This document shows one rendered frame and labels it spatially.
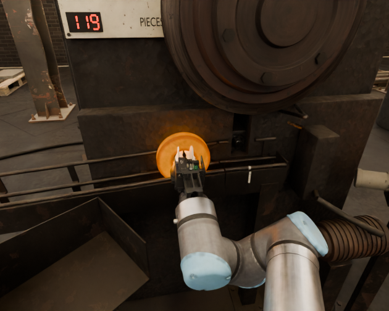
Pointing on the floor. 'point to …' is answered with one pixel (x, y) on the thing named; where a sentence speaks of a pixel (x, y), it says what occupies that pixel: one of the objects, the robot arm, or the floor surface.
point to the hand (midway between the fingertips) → (183, 152)
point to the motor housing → (347, 251)
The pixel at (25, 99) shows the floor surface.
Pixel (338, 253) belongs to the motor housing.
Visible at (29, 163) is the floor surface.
